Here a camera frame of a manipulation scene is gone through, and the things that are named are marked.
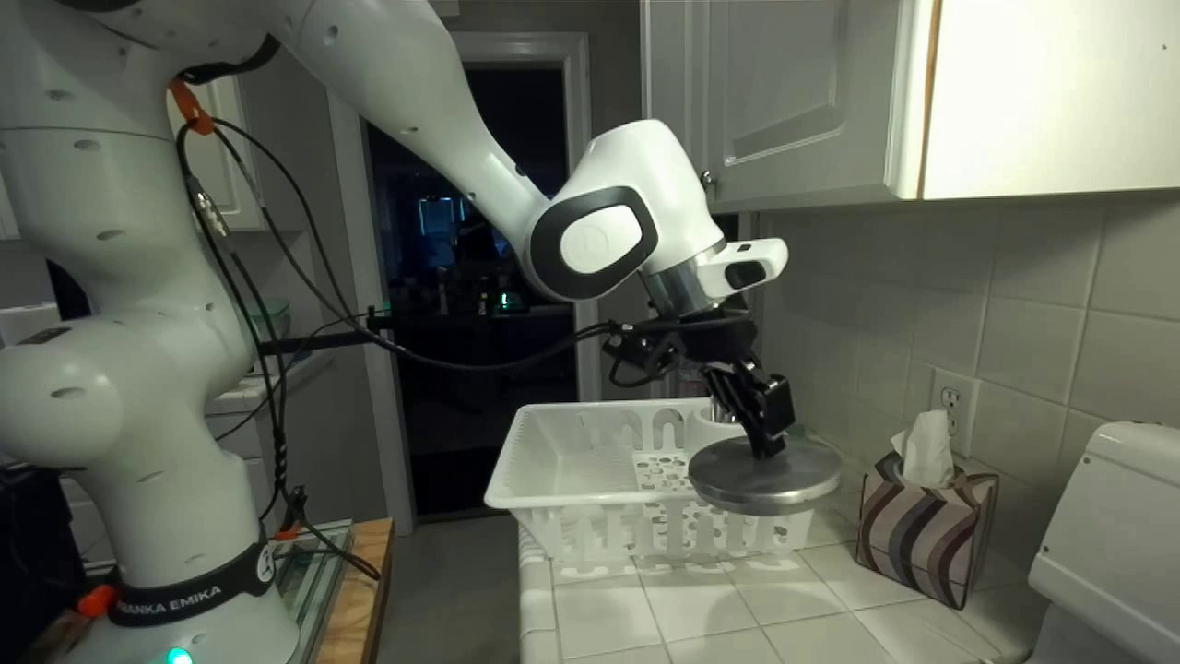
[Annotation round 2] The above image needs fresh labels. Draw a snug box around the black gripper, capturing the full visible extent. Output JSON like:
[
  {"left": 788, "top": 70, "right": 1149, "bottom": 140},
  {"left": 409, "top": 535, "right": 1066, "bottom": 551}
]
[{"left": 700, "top": 355, "right": 800, "bottom": 460}]

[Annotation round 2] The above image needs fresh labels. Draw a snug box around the silver pot lid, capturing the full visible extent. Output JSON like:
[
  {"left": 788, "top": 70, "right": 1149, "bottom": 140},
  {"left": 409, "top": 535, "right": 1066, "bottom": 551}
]
[{"left": 681, "top": 432, "right": 848, "bottom": 520}]

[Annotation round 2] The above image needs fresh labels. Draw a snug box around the white utensil cup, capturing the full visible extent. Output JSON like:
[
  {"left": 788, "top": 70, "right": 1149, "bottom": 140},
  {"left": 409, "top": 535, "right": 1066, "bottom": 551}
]
[{"left": 674, "top": 404, "right": 747, "bottom": 464}]

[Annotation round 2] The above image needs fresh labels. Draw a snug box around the white tissue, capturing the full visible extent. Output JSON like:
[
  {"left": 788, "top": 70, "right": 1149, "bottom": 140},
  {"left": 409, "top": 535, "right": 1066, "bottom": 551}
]
[{"left": 884, "top": 404, "right": 961, "bottom": 494}]

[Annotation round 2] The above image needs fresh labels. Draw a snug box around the white plastic dish rack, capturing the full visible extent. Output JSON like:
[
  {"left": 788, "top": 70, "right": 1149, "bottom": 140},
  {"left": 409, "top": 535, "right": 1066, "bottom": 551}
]
[{"left": 481, "top": 396, "right": 840, "bottom": 583}]

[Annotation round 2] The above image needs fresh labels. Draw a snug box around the white gas stove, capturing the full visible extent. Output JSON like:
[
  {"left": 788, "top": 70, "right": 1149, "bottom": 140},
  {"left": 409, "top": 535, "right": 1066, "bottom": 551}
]
[{"left": 1025, "top": 421, "right": 1180, "bottom": 664}]

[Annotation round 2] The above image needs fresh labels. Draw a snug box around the wooden table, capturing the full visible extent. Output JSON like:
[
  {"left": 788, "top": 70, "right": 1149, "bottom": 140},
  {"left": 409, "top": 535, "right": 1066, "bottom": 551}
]
[{"left": 309, "top": 514, "right": 401, "bottom": 664}]

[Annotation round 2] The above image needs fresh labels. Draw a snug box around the white cabinet side panel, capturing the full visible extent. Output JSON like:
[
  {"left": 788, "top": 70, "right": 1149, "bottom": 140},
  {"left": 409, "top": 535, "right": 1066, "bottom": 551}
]
[{"left": 917, "top": 0, "right": 1180, "bottom": 206}]

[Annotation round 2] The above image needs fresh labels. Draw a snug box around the metal robot mounting plate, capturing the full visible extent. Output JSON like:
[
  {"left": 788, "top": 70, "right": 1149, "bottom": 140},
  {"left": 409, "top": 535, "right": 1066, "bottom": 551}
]
[{"left": 49, "top": 520, "right": 362, "bottom": 664}]

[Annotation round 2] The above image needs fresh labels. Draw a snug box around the white background cabinet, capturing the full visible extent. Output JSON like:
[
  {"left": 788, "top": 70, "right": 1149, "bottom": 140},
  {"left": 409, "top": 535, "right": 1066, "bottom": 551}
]
[{"left": 166, "top": 70, "right": 269, "bottom": 235}]

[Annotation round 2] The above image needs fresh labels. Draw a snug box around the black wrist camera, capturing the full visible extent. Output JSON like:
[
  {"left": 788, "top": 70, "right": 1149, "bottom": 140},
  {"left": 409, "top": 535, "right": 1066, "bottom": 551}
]
[{"left": 600, "top": 316, "right": 711, "bottom": 375}]

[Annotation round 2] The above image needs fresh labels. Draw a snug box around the white wall outlet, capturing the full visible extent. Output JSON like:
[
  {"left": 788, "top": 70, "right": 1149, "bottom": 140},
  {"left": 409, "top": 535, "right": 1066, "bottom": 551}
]
[{"left": 929, "top": 365, "right": 982, "bottom": 452}]

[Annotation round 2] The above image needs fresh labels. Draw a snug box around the black camera mount rod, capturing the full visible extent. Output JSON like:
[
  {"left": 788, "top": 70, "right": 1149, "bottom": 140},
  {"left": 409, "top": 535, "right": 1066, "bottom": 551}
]
[{"left": 251, "top": 308, "right": 396, "bottom": 361}]

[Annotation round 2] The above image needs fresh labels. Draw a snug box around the black cable bundle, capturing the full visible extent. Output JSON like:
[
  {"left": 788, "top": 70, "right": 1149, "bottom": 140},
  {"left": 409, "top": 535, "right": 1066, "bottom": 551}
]
[{"left": 166, "top": 76, "right": 695, "bottom": 590}]

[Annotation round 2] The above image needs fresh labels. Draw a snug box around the orange clamp handle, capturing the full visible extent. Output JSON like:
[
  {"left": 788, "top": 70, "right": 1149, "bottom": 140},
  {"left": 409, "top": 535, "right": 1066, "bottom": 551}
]
[{"left": 70, "top": 583, "right": 123, "bottom": 622}]

